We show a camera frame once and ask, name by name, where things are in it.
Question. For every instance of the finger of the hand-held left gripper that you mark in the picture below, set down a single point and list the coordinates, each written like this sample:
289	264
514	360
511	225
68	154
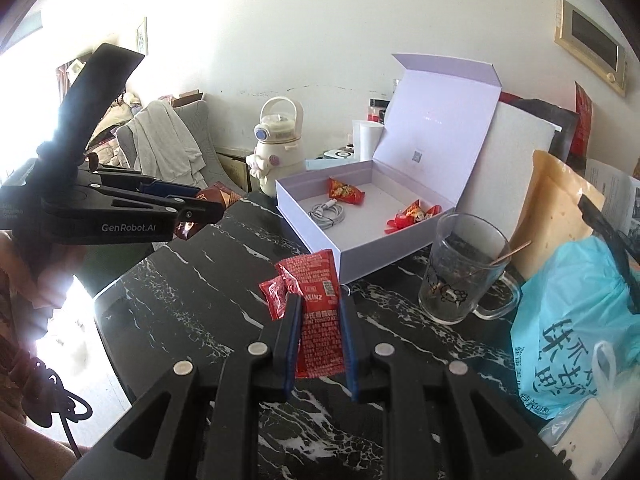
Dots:
165	189
195	211

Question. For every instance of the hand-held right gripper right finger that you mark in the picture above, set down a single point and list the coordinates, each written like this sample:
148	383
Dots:
350	340

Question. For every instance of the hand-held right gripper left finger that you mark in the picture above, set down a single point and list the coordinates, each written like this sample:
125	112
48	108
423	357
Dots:
290	340

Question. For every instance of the dark red snack packet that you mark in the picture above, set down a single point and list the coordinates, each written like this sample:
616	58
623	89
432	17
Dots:
222	196

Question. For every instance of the red ketchup packet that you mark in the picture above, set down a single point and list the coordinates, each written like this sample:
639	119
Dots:
320	310

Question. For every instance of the small red sauce packet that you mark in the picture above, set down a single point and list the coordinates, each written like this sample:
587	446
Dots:
274	297

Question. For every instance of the red yellow snack packet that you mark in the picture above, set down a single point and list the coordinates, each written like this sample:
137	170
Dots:
417	212

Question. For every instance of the large red snack packet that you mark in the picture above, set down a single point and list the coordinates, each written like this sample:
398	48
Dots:
345	191

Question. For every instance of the lavender gift box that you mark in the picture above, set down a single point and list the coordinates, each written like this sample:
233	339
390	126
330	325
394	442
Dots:
430	125

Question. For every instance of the person's left forearm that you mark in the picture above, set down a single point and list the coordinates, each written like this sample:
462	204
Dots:
12	320

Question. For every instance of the person's left hand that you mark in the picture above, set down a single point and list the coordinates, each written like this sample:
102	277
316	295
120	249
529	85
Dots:
52	280

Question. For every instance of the white garment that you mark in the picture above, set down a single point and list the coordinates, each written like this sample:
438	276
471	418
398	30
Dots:
165	145

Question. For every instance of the grey chair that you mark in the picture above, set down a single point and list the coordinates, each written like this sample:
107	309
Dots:
210	150

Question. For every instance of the cardboard box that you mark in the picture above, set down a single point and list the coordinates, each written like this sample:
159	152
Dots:
182	99

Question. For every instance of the cream water bottle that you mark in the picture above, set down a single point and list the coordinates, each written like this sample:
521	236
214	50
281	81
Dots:
275	155

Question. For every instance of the glass mug with cartoon print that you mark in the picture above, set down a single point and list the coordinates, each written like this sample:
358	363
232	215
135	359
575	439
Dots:
450	285

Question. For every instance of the white round device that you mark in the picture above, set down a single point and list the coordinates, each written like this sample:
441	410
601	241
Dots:
339	154

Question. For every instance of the copper stirring stick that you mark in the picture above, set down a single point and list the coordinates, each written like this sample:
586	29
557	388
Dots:
515	252

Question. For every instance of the white paper roll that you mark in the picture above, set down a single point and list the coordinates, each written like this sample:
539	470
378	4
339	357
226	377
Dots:
367	140

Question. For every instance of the blue plastic bag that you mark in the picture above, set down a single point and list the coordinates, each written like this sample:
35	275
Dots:
565	320

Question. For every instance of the brown paper envelope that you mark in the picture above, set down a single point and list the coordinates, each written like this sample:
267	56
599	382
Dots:
555	210

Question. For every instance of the grey white board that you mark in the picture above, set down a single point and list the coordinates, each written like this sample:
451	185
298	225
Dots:
515	160

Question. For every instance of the white plastic bag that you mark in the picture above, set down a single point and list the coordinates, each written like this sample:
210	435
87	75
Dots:
600	410

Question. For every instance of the black bag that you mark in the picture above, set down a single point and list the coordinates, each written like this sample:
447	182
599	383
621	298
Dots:
545	110

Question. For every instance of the newspaper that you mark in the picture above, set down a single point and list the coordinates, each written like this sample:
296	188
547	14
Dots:
617	195

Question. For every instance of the red hanging package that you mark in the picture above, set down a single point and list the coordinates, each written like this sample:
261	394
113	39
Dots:
582	120

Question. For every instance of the small wall picture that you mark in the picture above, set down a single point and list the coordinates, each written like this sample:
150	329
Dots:
142	35

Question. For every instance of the wooden framed wall panel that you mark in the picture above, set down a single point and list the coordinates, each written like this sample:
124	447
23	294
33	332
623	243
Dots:
590	40

